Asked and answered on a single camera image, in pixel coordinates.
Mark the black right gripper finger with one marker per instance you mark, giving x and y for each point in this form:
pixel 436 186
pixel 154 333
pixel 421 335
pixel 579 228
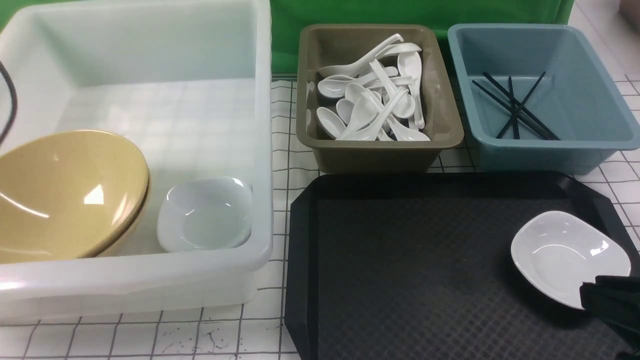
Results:
pixel 615 300

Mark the white spoon front of pile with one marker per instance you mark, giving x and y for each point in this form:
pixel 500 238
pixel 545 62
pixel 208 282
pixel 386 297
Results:
pixel 410 132

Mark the white spoon of pile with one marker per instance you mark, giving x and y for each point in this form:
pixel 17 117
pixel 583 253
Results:
pixel 410 64
pixel 410 132
pixel 354 68
pixel 334 86

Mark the white spoon top of pile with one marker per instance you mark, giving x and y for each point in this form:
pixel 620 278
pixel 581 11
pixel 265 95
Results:
pixel 354 68

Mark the olive brown spoon bin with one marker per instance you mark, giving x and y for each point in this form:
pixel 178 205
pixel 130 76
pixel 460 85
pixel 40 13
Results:
pixel 372 130

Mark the white checked tablecloth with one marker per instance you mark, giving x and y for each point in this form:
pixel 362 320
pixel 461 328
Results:
pixel 251 331

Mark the black serving tray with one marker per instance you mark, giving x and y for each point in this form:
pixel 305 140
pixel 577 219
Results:
pixel 418 267

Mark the large white plastic tub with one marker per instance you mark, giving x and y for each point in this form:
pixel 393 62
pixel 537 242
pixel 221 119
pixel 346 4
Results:
pixel 188 82

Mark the black chopstick gold band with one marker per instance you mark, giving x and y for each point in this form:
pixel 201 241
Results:
pixel 513 122

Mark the yellow bowl in tub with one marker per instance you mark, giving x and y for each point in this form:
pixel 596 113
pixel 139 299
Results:
pixel 116 246

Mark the white spoon right of pile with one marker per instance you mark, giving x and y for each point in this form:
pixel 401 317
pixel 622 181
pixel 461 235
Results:
pixel 410 64

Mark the white square dish on tray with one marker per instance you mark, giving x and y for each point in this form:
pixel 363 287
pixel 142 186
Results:
pixel 557 252

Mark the yellow noodle bowl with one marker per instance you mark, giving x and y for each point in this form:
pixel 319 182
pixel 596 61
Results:
pixel 68 195

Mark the blue chopstick bin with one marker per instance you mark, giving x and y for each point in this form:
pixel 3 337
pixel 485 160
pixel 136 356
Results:
pixel 577 99

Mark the white spoon left of pile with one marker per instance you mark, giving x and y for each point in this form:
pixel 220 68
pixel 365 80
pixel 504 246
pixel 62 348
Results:
pixel 334 86

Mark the white square dish in tub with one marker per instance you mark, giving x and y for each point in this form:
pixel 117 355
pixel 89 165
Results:
pixel 204 215

